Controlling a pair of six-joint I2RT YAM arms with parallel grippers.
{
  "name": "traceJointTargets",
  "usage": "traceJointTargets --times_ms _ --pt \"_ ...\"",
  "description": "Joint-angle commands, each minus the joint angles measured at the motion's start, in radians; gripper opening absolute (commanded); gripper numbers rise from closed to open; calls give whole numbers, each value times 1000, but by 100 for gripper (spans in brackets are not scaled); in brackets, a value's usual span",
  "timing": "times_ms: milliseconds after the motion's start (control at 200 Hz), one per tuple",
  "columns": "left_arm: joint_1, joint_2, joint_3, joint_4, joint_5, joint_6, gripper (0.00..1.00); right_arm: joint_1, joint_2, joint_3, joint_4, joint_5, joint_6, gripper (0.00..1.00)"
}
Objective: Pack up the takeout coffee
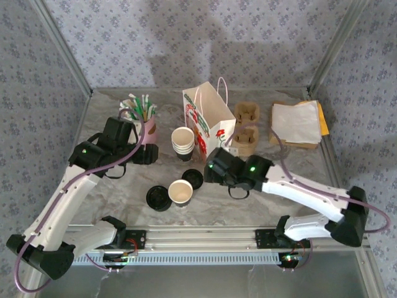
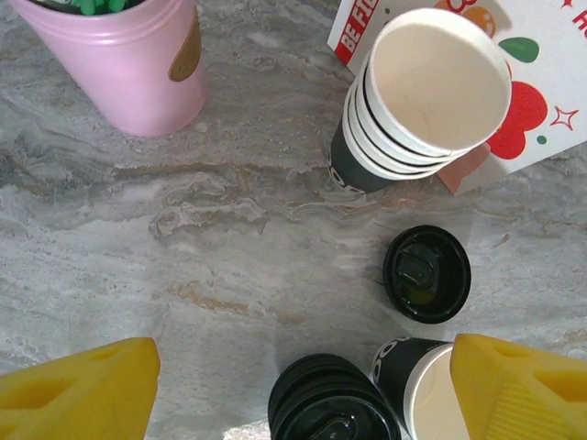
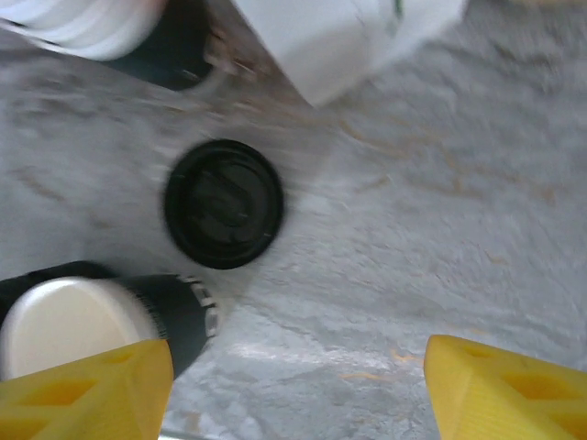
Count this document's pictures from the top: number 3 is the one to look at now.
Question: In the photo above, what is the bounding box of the stack of black lids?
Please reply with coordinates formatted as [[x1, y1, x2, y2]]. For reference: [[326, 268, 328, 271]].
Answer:
[[159, 138, 286, 270]]

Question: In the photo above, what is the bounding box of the stack of paper cups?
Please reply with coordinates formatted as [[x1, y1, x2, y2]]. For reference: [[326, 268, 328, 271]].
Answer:
[[0, 0, 216, 91]]

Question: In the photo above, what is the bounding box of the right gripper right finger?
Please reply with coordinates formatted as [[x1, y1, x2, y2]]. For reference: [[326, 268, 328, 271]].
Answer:
[[424, 334, 587, 440]]

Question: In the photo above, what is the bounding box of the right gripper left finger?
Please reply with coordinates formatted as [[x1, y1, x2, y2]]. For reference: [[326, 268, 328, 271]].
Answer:
[[0, 338, 175, 440]]

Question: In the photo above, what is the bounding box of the black paper coffee cup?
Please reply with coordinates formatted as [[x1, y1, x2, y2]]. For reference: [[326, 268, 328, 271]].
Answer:
[[0, 260, 220, 382]]

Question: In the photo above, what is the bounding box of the white floral paper bag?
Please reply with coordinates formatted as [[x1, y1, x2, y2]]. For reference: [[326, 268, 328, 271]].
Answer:
[[228, 0, 470, 107]]

